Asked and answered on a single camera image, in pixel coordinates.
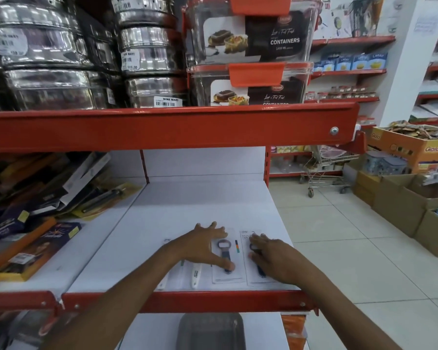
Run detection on white handled knife packet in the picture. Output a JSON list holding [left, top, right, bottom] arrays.
[[190, 264, 206, 290], [156, 237, 186, 291]]

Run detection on brown cardboard box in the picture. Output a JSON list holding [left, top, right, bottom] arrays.
[[372, 173, 438, 238], [352, 173, 383, 207], [414, 209, 438, 259]]

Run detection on orange cardboard box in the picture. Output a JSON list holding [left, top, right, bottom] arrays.
[[366, 121, 438, 175]]

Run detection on person's left forearm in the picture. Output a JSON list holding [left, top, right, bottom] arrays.
[[40, 240, 186, 350]]

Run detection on person's right forearm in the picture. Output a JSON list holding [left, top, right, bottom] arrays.
[[288, 253, 403, 350]]

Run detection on small steel round tin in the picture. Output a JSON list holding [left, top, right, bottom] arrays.
[[111, 0, 176, 29], [118, 27, 186, 76], [124, 76, 190, 108]]

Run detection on person's right hand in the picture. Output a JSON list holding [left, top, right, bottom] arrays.
[[248, 233, 307, 287]]

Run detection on pile of packaged kitchen tools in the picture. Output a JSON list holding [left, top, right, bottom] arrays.
[[0, 152, 112, 252]]

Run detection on grey plastic tray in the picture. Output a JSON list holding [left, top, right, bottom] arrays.
[[175, 313, 246, 350]]

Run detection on orange packets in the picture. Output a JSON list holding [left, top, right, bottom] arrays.
[[280, 315, 309, 350]]

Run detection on row of blue boxes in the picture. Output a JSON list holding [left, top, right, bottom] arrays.
[[313, 52, 389, 72]]

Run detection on person's left hand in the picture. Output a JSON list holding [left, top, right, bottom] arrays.
[[168, 221, 236, 272]]

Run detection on large steel round tin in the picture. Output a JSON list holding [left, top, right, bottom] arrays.
[[0, 3, 92, 70], [3, 68, 119, 111]]

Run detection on yellow card packaged tool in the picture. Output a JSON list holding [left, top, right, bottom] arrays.
[[71, 182, 144, 221]]

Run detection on yellow boxed utensil packet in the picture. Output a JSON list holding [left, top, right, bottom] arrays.
[[0, 222, 83, 283]]

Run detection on metal shopping cart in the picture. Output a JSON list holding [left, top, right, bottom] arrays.
[[301, 145, 363, 198]]

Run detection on row of white boxes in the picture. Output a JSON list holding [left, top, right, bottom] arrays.
[[313, 0, 385, 40]]

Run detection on clear container with orange lid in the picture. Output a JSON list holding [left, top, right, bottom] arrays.
[[184, 0, 324, 67], [187, 62, 314, 107]]

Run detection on red metal shelf rack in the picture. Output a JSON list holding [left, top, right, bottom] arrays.
[[0, 0, 368, 350]]

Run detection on clear lidded storage containers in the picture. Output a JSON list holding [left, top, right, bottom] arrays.
[[363, 151, 409, 176]]

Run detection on red background shelf unit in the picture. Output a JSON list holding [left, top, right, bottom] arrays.
[[269, 0, 397, 179]]

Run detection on blue bottle opener packet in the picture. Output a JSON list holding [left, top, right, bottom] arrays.
[[240, 229, 278, 287], [211, 229, 247, 285]]

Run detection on red shelf with white stacks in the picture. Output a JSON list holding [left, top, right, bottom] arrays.
[[410, 31, 438, 125]]

